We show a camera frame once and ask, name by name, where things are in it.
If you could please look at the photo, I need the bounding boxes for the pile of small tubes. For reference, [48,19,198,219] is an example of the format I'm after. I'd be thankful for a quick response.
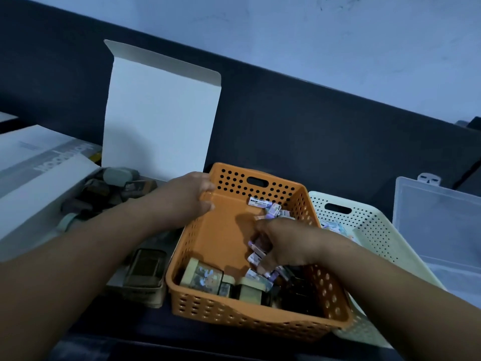
[246,196,298,286]
[319,220,358,241]

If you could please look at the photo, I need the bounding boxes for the person's right hand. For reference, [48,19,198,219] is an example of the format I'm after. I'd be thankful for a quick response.
[250,218,335,275]

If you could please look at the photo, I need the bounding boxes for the orange plastic basket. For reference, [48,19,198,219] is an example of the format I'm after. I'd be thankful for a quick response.
[165,162,354,342]

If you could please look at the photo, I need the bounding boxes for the black slotted shelf upright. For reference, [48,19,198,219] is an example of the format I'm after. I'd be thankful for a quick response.
[454,116,481,189]

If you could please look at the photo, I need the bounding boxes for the white cardboard box open lid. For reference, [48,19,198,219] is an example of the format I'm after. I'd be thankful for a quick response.
[0,39,222,309]

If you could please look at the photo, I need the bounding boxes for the wide black shelf back panel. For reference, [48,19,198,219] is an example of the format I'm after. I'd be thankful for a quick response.
[0,0,481,222]

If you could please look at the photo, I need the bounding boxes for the person's left forearm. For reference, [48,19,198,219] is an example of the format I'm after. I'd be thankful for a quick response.
[0,199,170,361]

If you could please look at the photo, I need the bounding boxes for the white grey-banded notebook package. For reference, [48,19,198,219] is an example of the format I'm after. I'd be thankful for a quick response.
[0,125,103,200]

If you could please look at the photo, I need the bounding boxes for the narrow black shelf back panel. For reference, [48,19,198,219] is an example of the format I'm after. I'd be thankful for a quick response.
[456,165,481,198]

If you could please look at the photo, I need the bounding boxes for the white perforated plastic basket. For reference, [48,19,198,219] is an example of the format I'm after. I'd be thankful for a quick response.
[308,191,446,348]

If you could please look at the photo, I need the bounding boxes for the person's left hand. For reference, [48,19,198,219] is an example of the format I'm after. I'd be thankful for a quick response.
[144,171,217,234]

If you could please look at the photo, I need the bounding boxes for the person's right forearm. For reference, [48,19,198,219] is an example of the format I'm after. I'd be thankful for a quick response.
[319,236,481,361]

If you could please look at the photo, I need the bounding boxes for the clear plastic organizer case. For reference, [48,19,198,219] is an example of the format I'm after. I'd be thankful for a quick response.
[392,172,481,307]

